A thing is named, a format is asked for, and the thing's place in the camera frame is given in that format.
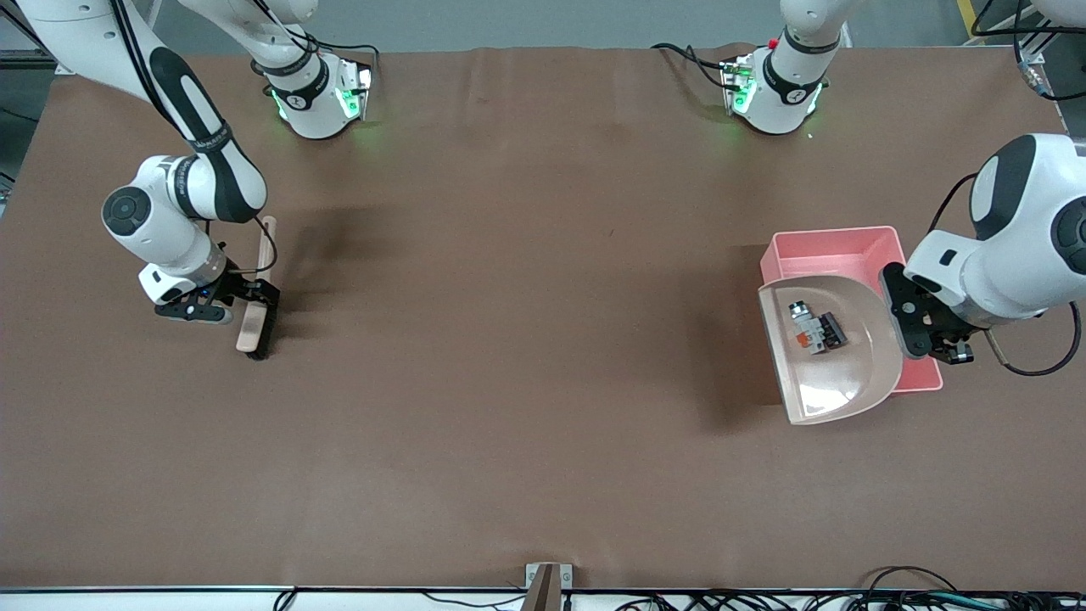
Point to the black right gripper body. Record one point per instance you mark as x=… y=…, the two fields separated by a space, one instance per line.
x=240 y=288

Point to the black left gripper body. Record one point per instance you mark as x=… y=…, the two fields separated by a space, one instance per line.
x=947 y=329

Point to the beige brush with black bristles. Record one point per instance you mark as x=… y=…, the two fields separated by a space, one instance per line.
x=250 y=335

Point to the dark red electronic part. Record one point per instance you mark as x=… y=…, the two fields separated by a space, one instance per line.
x=833 y=329

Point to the beige plastic dustpan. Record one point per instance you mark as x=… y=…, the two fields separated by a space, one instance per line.
x=831 y=382

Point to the white electronic part green label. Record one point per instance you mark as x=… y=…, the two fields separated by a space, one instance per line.
x=810 y=335

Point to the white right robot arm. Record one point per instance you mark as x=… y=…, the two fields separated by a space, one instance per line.
x=170 y=229

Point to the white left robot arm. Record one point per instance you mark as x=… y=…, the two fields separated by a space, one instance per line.
x=1018 y=255

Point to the pink plastic bin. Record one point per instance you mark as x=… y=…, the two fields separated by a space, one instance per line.
x=840 y=250

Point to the brown table mat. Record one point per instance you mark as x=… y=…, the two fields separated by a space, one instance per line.
x=543 y=467

